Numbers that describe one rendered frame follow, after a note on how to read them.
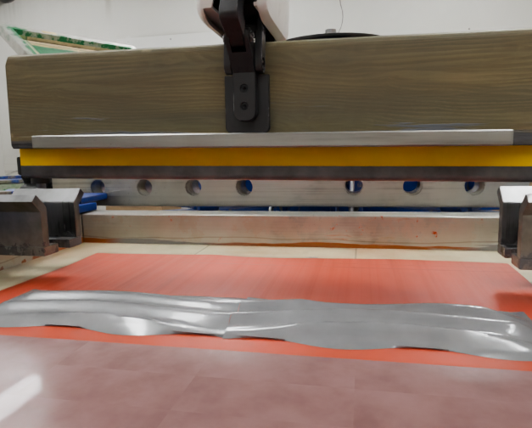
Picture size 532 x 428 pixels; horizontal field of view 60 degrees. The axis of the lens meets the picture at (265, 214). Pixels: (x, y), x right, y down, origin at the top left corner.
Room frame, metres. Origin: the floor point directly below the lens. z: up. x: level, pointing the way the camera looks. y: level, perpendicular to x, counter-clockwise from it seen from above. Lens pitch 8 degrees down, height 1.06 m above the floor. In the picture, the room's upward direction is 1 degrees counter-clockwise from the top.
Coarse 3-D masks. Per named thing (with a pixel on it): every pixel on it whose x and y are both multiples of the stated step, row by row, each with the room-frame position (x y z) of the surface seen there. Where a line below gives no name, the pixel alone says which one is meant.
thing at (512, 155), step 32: (32, 160) 0.39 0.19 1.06; (64, 160) 0.39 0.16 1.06; (96, 160) 0.38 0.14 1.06; (128, 160) 0.38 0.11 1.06; (160, 160) 0.37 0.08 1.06; (192, 160) 0.36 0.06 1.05; (224, 160) 0.36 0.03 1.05; (256, 160) 0.35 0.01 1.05; (288, 160) 0.35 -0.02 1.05; (320, 160) 0.34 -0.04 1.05; (352, 160) 0.34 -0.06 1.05; (384, 160) 0.33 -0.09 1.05; (416, 160) 0.33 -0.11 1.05; (448, 160) 0.33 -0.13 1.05; (480, 160) 0.32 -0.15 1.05; (512, 160) 0.32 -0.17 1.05
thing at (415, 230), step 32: (96, 224) 0.55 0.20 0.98; (128, 224) 0.54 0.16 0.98; (160, 224) 0.54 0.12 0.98; (192, 224) 0.53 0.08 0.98; (224, 224) 0.52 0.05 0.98; (256, 224) 0.51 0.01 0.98; (288, 224) 0.51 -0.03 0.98; (320, 224) 0.50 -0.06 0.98; (352, 224) 0.49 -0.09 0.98; (384, 224) 0.48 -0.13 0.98; (416, 224) 0.48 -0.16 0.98; (448, 224) 0.47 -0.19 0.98; (480, 224) 0.46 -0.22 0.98; (0, 256) 0.43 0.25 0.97; (32, 256) 0.47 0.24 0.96
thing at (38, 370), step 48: (48, 288) 0.36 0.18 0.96; (96, 288) 0.36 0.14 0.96; (144, 288) 0.36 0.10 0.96; (192, 288) 0.36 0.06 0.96; (240, 288) 0.35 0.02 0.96; (0, 336) 0.26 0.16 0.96; (48, 336) 0.26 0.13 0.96; (96, 336) 0.26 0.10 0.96; (144, 336) 0.26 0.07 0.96; (192, 336) 0.26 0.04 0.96; (0, 384) 0.21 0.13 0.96; (48, 384) 0.21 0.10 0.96; (96, 384) 0.20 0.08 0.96; (144, 384) 0.20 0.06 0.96
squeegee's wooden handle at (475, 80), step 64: (64, 64) 0.37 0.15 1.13; (128, 64) 0.36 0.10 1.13; (192, 64) 0.35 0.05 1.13; (320, 64) 0.33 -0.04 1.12; (384, 64) 0.33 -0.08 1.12; (448, 64) 0.32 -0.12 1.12; (512, 64) 0.31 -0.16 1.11; (64, 128) 0.38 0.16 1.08; (128, 128) 0.36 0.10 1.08; (192, 128) 0.35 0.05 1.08; (320, 128) 0.33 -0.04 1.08; (384, 128) 0.33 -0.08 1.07; (448, 128) 0.32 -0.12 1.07; (512, 128) 0.31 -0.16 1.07
